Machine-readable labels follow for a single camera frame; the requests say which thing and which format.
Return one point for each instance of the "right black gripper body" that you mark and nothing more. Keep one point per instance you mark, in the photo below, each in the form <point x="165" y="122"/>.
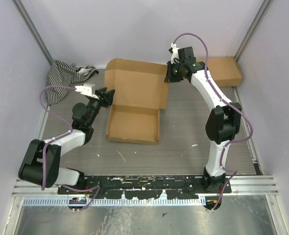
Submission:
<point x="176" y="73"/>

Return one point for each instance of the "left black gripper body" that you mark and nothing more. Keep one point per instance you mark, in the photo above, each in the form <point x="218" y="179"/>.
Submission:
<point x="95" y="105"/>

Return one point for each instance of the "brown cardboard box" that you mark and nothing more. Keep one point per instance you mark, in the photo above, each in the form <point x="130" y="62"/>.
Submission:
<point x="225" y="71"/>
<point x="140" y="95"/>

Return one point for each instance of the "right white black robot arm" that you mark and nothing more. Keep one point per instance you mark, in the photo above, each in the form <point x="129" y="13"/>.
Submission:
<point x="224" y="119"/>

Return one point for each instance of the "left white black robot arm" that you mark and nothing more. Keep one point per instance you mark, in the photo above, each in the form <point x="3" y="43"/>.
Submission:
<point x="41" y="163"/>

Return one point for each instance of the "folded brown cardboard box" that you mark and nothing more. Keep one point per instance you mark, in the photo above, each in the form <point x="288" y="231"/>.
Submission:
<point x="225" y="71"/>

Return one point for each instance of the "striped black white cloth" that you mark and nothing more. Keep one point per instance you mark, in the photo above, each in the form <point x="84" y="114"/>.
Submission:
<point x="65" y="75"/>

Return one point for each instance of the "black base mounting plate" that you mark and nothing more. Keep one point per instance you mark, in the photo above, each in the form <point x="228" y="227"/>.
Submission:
<point x="146" y="187"/>

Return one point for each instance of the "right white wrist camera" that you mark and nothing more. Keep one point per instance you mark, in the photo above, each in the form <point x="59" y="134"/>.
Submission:
<point x="174" y="53"/>

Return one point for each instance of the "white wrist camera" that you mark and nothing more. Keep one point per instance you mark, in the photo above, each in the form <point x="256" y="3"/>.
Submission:
<point x="174" y="53"/>
<point x="87" y="89"/>

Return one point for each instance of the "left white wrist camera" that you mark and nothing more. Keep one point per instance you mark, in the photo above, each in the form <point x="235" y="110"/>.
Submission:
<point x="87" y="89"/>

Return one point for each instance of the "white slotted cable duct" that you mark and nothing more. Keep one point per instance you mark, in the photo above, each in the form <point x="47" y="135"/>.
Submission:
<point x="81" y="201"/>

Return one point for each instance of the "right aluminium corner post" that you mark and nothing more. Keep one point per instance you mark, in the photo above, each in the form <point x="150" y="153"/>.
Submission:
<point x="253" y="27"/>

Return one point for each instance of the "aluminium corner post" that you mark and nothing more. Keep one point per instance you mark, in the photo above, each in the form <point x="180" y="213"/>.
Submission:
<point x="32" y="29"/>
<point x="253" y="27"/>

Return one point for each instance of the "left aluminium corner post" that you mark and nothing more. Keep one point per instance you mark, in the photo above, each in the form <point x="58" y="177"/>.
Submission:
<point x="32" y="29"/>

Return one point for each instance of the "aluminium front frame rail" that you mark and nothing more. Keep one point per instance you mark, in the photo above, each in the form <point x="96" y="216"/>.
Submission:
<point x="238" y="185"/>

